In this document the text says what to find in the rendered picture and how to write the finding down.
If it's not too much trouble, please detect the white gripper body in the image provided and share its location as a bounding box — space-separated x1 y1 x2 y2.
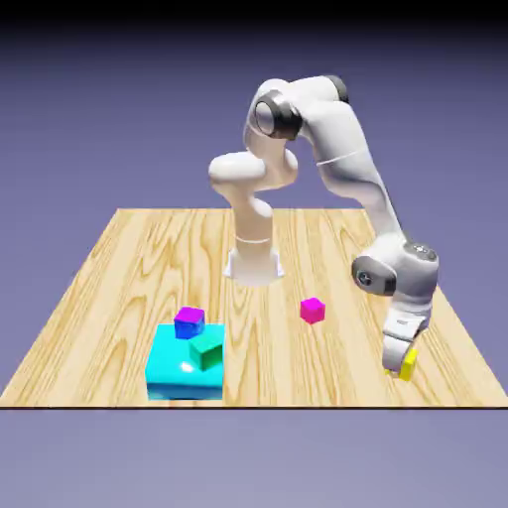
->
381 331 419 374

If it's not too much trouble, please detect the small yellow cube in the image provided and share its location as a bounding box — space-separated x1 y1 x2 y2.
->
383 347 420 382

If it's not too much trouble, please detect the small magenta cube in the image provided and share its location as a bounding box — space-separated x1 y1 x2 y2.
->
300 297 326 325

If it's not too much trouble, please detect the small green cube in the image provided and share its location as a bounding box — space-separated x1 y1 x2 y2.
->
188 332 224 372

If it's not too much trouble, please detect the small blue cube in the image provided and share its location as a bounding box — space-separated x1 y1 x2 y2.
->
173 306 206 340

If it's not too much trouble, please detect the large cyan box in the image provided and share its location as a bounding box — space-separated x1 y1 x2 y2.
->
145 322 226 401

